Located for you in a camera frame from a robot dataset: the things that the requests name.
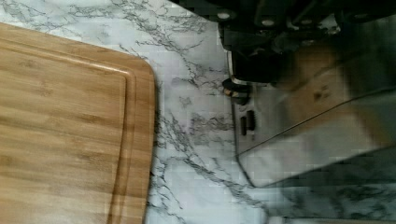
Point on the stainless steel toaster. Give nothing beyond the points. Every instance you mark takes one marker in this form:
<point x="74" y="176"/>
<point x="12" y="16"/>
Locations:
<point x="330" y="119"/>

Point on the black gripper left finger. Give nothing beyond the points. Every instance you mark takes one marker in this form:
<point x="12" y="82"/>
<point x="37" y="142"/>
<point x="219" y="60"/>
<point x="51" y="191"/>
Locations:
<point x="235" y="39"/>

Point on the bamboo cutting board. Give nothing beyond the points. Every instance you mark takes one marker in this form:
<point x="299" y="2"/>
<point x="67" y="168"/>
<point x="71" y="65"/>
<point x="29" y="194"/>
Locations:
<point x="77" y="131"/>

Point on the black toaster lever knob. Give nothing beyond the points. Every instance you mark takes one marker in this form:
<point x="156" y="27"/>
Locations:
<point x="239" y="94"/>

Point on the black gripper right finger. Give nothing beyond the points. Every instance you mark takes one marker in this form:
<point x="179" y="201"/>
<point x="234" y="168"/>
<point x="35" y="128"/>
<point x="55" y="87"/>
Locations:
<point x="289" y="41"/>

